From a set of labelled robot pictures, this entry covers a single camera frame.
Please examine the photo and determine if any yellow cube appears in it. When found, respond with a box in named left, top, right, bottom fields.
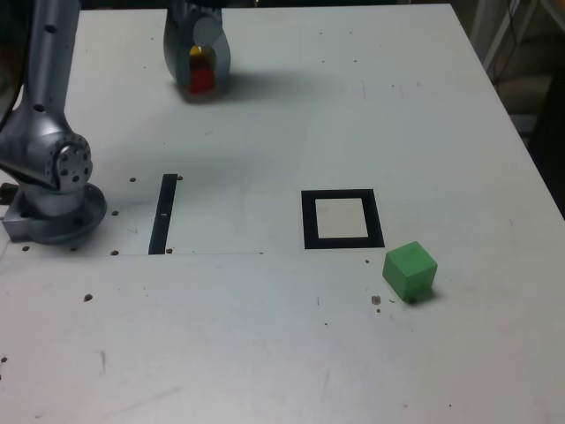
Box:
left=189, top=45, right=216, bottom=71

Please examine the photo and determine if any green cube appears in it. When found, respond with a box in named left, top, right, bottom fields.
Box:
left=381, top=240, right=439, bottom=305

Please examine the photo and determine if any red cube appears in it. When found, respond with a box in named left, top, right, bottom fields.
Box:
left=189, top=66, right=216, bottom=95

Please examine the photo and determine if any white background frame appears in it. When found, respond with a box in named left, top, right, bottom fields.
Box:
left=470, top=0, right=546, bottom=85

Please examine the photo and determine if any black tape square outline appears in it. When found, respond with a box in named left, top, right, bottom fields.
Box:
left=300, top=188, right=386, bottom=251

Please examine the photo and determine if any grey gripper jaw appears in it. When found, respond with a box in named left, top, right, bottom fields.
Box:
left=162, top=7, right=196, bottom=93
left=192, top=15, right=233, bottom=95

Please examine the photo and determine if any black tape strip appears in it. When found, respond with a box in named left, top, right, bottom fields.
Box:
left=147, top=173, right=178, bottom=256

